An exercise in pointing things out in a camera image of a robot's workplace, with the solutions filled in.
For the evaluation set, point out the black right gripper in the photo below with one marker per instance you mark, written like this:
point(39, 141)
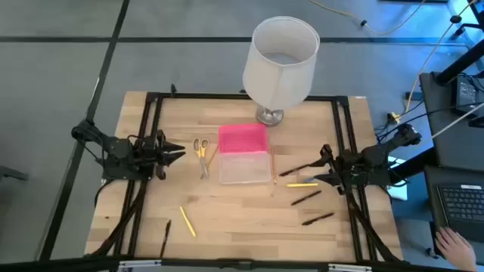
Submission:
point(344, 168)

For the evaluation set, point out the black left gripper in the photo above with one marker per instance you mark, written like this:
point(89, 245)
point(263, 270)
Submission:
point(155, 153)

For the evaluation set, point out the blue pen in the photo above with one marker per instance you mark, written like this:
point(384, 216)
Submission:
point(311, 180)

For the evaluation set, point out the black pen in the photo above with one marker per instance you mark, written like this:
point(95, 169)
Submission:
point(317, 219)
point(306, 198)
point(298, 170)

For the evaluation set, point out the yellow pen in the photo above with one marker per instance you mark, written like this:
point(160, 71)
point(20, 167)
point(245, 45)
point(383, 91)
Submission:
point(188, 222)
point(302, 185)

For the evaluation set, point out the dark brown pen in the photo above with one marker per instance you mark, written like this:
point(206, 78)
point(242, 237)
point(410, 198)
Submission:
point(165, 238)

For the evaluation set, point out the pink lid clear supply box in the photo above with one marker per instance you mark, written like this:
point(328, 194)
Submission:
point(242, 140)

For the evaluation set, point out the white shade silver table lamp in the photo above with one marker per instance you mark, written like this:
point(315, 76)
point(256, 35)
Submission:
point(280, 68)

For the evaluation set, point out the black side table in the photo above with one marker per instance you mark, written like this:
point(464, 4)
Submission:
point(442, 124)

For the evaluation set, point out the laptop keyboard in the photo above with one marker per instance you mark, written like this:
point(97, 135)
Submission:
point(461, 204)

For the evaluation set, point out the person's hand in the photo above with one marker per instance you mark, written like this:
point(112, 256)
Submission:
point(455, 249)

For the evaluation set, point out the black power adapter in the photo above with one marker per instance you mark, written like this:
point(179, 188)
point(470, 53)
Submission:
point(467, 94)

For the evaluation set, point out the grey chair leg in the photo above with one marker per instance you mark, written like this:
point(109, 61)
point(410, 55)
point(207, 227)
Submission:
point(11, 174)

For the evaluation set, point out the black stand pole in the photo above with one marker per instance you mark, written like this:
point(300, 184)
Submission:
point(461, 62)

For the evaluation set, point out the black chair base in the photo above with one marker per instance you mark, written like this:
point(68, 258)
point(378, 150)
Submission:
point(455, 19)

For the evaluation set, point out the black aluminium table frame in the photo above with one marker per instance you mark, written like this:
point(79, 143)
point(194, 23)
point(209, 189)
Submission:
point(208, 95)

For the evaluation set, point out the silver aluminium rail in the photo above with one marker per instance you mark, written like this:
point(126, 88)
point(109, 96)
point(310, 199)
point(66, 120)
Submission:
point(140, 265)
point(349, 268)

